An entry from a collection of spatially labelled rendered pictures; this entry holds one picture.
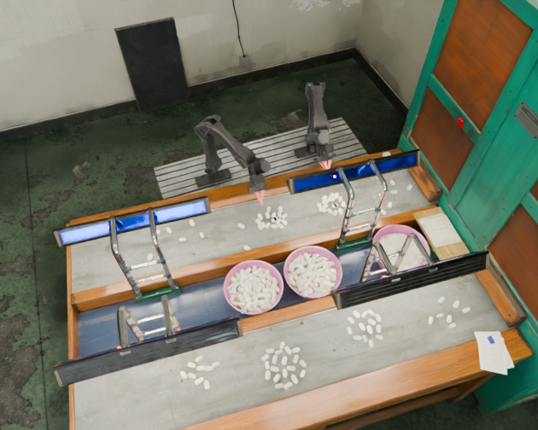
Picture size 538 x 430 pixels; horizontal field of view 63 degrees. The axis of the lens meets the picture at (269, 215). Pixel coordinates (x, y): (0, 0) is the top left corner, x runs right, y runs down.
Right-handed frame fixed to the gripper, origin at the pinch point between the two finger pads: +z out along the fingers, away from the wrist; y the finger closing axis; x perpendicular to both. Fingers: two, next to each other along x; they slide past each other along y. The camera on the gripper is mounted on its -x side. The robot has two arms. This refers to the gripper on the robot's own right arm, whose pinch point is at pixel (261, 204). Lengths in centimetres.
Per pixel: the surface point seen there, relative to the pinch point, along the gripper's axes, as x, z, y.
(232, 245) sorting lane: -3.4, 16.0, -18.7
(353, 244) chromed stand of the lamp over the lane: -10.7, 28.9, 38.6
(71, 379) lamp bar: -65, 38, -84
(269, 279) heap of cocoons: -18.0, 33.4, -6.8
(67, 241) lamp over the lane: -29, -4, -84
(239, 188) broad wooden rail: 14.8, -9.5, -7.4
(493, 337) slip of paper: -54, 72, 74
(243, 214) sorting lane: 7.1, 3.5, -9.0
